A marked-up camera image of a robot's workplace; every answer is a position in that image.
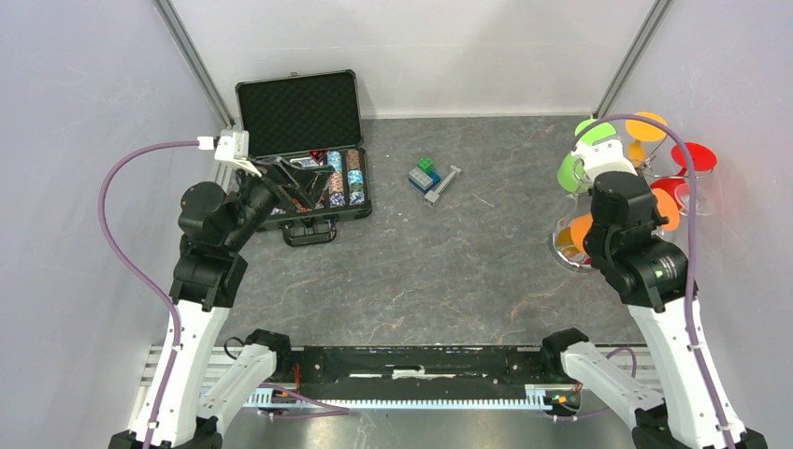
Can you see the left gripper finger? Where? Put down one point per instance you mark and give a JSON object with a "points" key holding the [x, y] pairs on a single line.
{"points": [[310, 182], [279, 175]]}

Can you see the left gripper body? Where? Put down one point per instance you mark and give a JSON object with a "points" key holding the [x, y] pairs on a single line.
{"points": [[258, 196]]}

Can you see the green wine glass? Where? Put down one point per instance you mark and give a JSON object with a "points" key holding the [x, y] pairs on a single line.
{"points": [[570, 174]]}

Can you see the orange wine glass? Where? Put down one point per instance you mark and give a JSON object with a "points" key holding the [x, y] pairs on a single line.
{"points": [[666, 206]]}

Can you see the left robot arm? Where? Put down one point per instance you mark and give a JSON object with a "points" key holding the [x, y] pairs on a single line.
{"points": [[215, 226]]}

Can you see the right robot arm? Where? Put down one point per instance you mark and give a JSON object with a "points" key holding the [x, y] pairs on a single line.
{"points": [[650, 275]]}

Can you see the chrome wine glass rack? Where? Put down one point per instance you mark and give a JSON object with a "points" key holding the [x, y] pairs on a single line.
{"points": [[578, 205]]}

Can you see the yellow-orange wine glass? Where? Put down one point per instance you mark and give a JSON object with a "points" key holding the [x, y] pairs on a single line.
{"points": [[641, 132]]}

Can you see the red wine glass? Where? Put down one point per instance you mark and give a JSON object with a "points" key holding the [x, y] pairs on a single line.
{"points": [[703, 158]]}

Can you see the clear wine glass on rack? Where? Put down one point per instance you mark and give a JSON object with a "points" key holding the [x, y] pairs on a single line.
{"points": [[701, 202]]}

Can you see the black poker chip case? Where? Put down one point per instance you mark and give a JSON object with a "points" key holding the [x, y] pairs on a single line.
{"points": [[311, 121]]}

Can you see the green toy brick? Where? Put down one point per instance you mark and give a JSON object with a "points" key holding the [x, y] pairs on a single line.
{"points": [[425, 164]]}

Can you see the long grey toy brick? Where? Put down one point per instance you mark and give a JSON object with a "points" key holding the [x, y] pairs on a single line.
{"points": [[432, 196]]}

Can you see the blue grey toy brick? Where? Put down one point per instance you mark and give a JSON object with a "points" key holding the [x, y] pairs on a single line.
{"points": [[422, 181]]}

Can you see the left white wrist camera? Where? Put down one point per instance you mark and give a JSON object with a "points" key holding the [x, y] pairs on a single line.
{"points": [[231, 148]]}

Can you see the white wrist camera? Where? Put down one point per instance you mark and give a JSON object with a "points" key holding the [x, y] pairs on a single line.
{"points": [[604, 155], [231, 148]]}

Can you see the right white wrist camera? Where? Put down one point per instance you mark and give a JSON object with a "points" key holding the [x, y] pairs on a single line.
{"points": [[604, 155]]}

